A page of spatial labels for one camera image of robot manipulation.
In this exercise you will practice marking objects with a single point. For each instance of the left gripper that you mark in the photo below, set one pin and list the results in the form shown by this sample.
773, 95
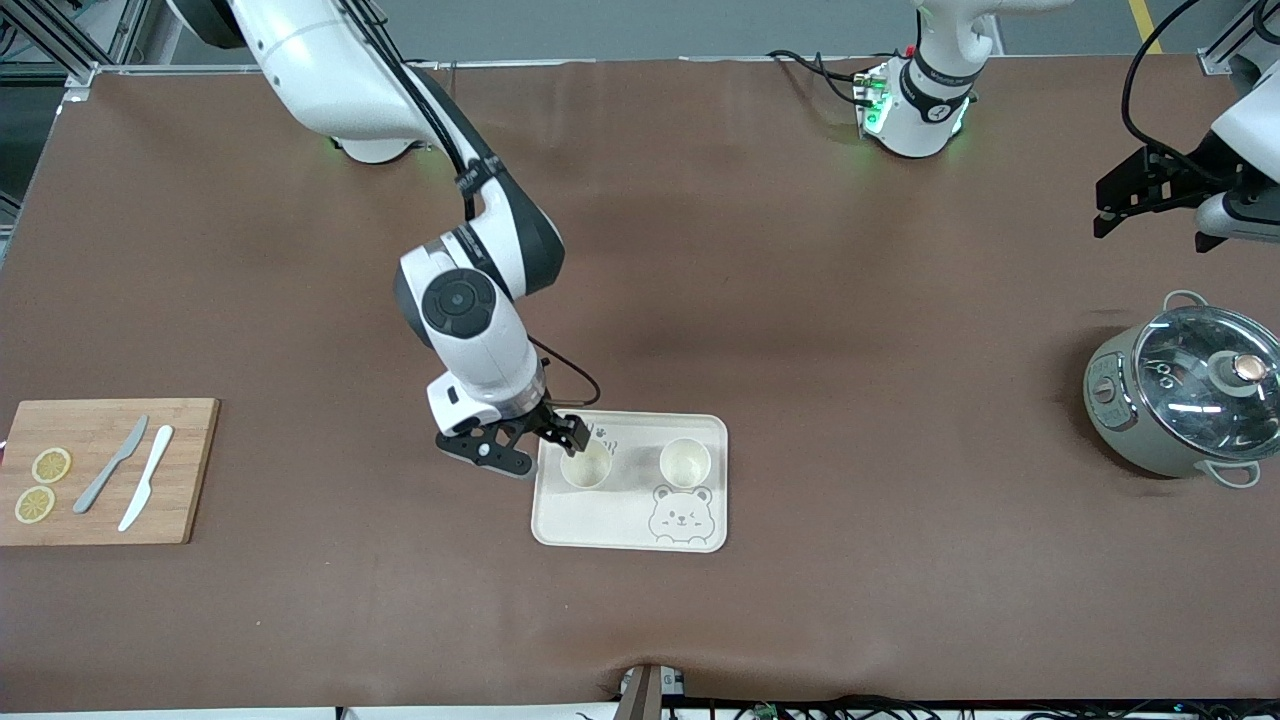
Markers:
1203, 166

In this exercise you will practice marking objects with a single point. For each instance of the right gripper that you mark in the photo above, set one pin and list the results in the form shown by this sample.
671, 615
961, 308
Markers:
537, 417

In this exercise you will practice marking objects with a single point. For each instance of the white plastic cup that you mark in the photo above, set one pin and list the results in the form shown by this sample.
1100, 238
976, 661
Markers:
685, 463
586, 466

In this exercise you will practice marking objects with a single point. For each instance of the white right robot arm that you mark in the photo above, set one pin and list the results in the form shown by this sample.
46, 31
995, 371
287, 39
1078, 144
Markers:
470, 320

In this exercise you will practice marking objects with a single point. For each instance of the white tray with bear print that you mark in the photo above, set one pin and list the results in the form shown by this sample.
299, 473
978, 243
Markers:
600, 520

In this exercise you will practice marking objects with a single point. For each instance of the glass pot lid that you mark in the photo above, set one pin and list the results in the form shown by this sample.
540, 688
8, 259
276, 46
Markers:
1190, 400

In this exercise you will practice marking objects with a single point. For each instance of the grey-green cooking pot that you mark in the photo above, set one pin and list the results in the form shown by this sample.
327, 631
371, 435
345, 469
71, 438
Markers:
1115, 420

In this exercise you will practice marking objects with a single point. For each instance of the wooden cutting board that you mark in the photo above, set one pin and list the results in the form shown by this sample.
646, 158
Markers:
190, 480

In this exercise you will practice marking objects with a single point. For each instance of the white plastic knife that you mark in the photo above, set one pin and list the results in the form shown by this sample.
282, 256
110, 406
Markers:
148, 475

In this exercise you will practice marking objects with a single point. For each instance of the grey plastic knife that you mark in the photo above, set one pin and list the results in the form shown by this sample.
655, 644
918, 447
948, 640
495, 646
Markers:
108, 468

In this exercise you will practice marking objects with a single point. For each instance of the lemon slice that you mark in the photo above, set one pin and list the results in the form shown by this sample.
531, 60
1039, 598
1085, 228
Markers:
35, 504
51, 465

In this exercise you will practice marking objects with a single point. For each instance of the aluminium frame post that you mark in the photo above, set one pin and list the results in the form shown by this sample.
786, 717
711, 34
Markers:
60, 40
1212, 62

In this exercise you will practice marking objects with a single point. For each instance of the grey metal table bracket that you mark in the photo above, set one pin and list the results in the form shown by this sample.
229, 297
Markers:
645, 690

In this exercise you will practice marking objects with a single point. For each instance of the aluminium table edge rail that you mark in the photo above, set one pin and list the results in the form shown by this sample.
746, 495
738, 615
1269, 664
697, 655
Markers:
180, 68

